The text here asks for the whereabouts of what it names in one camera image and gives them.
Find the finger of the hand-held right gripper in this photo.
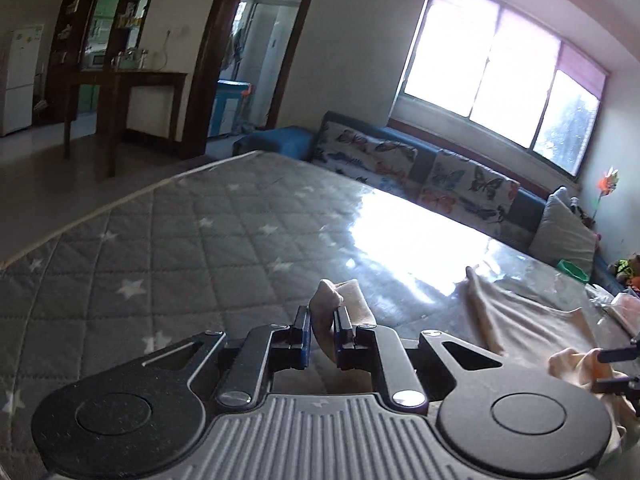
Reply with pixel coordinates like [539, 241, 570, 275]
[592, 379, 640, 397]
[598, 344, 640, 365]

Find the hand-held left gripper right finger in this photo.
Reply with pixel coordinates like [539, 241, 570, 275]
[333, 307, 503, 409]

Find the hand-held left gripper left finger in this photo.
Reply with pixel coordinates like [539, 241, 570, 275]
[142, 305, 314, 407]

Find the beige garment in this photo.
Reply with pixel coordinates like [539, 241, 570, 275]
[308, 266, 629, 443]

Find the clear plastic bag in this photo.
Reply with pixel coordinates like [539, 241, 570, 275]
[589, 284, 640, 335]

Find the plush toy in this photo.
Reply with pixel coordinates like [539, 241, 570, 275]
[611, 254, 640, 292]

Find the green plastic container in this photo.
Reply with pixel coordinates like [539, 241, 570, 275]
[557, 259, 591, 282]

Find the grey pillow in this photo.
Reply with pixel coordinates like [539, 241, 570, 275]
[528, 187, 599, 282]

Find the grey star quilted mattress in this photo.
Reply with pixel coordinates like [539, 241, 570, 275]
[0, 150, 640, 480]

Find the blue sofa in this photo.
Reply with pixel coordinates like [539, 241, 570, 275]
[310, 110, 628, 297]

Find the colourful pinwheel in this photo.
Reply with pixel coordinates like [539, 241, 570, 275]
[589, 167, 621, 227]

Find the butterfly print cushion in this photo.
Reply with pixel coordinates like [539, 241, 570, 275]
[312, 120, 419, 192]
[419, 149, 521, 237]

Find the blue ottoman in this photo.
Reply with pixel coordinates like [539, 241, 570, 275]
[232, 126, 317, 162]

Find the blue playpen fence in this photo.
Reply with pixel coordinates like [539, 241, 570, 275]
[207, 79, 254, 139]

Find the dark wooden table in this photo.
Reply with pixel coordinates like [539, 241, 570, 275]
[62, 70, 189, 179]

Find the window with pink blinds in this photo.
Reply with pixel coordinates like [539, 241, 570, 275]
[401, 0, 610, 177]

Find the dark wooden shelf cabinet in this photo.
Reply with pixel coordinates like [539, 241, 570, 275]
[44, 0, 167, 127]

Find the white refrigerator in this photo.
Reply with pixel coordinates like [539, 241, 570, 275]
[0, 23, 45, 137]

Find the dark wooden door frame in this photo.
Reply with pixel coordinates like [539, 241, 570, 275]
[180, 0, 327, 159]

